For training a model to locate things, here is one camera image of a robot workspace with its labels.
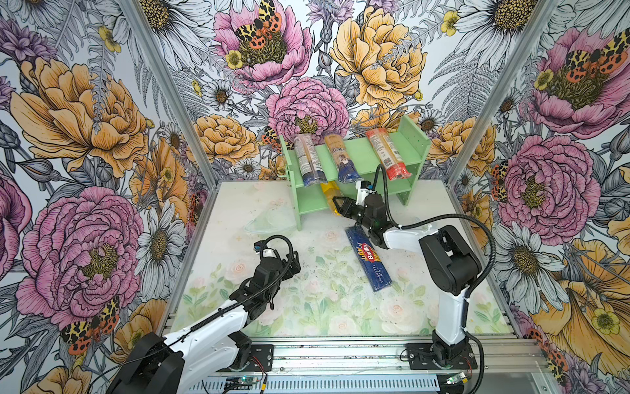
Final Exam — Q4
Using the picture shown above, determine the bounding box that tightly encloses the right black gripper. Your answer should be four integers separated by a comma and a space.
333, 195, 375, 229

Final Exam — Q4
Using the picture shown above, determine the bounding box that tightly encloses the yellow Pastatime spaghetti bag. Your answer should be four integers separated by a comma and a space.
320, 182, 344, 216

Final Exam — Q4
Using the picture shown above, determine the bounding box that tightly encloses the yellow blue spaghetti bag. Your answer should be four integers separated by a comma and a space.
324, 133, 363, 184

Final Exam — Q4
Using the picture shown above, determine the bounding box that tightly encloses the clear grey label spaghetti bag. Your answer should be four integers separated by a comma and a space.
295, 134, 327, 187

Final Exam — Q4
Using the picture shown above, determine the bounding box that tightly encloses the blue Barilla spaghetti box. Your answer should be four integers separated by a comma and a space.
345, 225, 392, 292

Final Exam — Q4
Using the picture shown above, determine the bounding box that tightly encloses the red white label spaghetti bag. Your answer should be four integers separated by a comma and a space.
366, 128, 412, 181

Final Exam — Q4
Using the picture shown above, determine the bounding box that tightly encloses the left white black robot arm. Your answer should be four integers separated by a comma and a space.
107, 248, 301, 393

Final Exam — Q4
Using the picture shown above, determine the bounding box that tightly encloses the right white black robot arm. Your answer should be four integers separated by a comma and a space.
332, 189, 486, 369

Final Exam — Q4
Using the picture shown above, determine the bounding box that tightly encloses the green wooden two-tier shelf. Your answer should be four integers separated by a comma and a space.
279, 114, 432, 231

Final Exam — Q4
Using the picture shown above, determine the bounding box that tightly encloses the small green circuit board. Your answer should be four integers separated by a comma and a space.
222, 377, 259, 393

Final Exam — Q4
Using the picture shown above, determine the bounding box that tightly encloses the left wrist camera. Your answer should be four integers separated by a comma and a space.
254, 240, 280, 261

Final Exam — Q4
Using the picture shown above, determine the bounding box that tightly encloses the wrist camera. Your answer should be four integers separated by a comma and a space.
355, 181, 374, 207
254, 240, 280, 261

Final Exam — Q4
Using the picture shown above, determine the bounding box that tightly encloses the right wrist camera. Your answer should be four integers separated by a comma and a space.
355, 181, 374, 207

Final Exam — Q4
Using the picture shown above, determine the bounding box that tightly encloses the left black corrugated cable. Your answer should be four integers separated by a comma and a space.
88, 234, 295, 390

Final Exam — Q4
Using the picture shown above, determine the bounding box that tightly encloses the black corrugated cable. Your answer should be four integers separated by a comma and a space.
372, 163, 496, 394
88, 234, 295, 390

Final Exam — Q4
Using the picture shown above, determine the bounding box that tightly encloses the right black corrugated cable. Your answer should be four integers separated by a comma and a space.
372, 163, 496, 394

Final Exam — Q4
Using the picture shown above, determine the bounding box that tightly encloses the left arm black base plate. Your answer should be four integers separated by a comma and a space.
226, 344, 275, 372

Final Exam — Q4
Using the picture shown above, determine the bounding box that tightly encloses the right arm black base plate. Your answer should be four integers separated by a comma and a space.
402, 341, 478, 370

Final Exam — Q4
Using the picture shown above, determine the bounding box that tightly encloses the aluminium front rail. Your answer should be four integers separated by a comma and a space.
183, 338, 562, 393

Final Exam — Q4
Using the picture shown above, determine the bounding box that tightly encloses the right aluminium corner post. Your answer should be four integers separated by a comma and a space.
446, 0, 559, 187

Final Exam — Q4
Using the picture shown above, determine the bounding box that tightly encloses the aluminium corner post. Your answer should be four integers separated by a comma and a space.
115, 0, 220, 190
446, 0, 559, 187

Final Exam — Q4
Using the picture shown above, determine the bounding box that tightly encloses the left aluminium corner post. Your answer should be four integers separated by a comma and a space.
115, 0, 220, 190

